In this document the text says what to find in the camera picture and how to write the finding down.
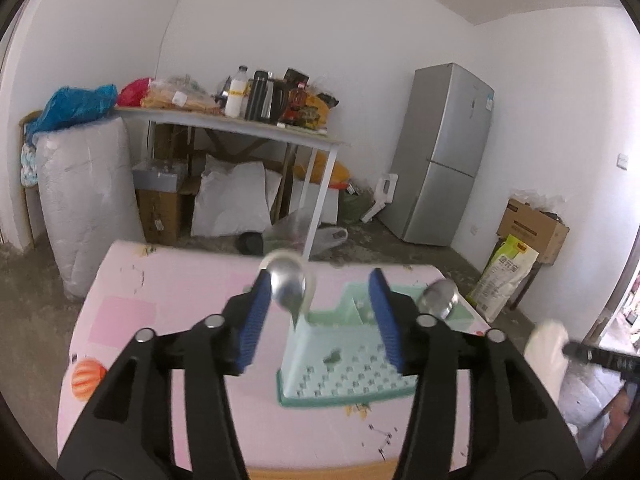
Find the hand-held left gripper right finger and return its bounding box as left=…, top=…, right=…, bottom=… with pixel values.
left=368, top=267, right=587, bottom=480

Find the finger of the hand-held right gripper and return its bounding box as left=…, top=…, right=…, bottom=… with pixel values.
left=562, top=341, right=640, bottom=383

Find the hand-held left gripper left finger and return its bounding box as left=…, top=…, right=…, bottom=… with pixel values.
left=56, top=271, right=273, bottom=480

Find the mint green utensil holder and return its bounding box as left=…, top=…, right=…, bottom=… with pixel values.
left=276, top=280, right=493, bottom=409

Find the metal spoon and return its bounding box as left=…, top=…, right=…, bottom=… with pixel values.
left=260, top=251, right=317, bottom=333
left=417, top=279, right=460, bottom=321

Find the black bowl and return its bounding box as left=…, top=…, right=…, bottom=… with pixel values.
left=236, top=231, right=265, bottom=256

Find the pink printed tablecloth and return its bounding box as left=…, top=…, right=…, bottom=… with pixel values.
left=56, top=240, right=501, bottom=473

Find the clear plastic bag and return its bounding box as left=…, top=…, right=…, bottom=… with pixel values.
left=262, top=207, right=348, bottom=258

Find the dark green bag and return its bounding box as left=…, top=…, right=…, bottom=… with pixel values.
left=340, top=187, right=376, bottom=221

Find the yellow green rice bag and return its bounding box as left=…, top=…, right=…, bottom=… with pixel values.
left=470, top=234, right=540, bottom=323

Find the white sack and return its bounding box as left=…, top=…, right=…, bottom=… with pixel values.
left=191, top=155, right=273, bottom=238

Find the white box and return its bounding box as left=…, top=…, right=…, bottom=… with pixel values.
left=292, top=180, right=341, bottom=226

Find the small brown cardboard box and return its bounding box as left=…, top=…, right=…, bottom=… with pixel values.
left=136, top=187, right=183, bottom=246

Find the yellow plastic bag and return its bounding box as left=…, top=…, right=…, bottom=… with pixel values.
left=295, top=157, right=351, bottom=191

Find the grey box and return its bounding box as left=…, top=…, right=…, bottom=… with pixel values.
left=132, top=160, right=188, bottom=193

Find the silver refrigerator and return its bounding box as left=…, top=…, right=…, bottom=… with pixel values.
left=377, top=63, right=496, bottom=247

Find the white side table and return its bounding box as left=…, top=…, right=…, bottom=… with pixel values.
left=114, top=105, right=351, bottom=261

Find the plastic wrapped white quilt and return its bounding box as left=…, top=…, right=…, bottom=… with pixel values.
left=36, top=117, right=146, bottom=298

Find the yellow snack bag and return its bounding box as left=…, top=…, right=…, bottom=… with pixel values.
left=300, top=91, right=340, bottom=132

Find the black electric kettle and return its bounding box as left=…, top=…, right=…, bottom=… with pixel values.
left=260, top=78, right=291, bottom=125

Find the dark sauce bottle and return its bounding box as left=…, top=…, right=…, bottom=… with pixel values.
left=280, top=67, right=311, bottom=128

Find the black thermos flask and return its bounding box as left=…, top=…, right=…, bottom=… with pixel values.
left=245, top=70, right=269, bottom=122

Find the white plastic bottle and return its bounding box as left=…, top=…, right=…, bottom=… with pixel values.
left=224, top=65, right=250, bottom=119

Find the clear noodle package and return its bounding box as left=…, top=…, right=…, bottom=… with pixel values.
left=141, top=76, right=223, bottom=113

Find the red plastic bag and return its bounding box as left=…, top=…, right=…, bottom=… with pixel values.
left=117, top=77, right=153, bottom=107

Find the patterned blue white cloth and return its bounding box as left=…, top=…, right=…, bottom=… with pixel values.
left=20, top=142, right=39, bottom=187

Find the blue plastic bag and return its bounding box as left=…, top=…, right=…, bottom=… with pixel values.
left=26, top=85, right=118, bottom=143

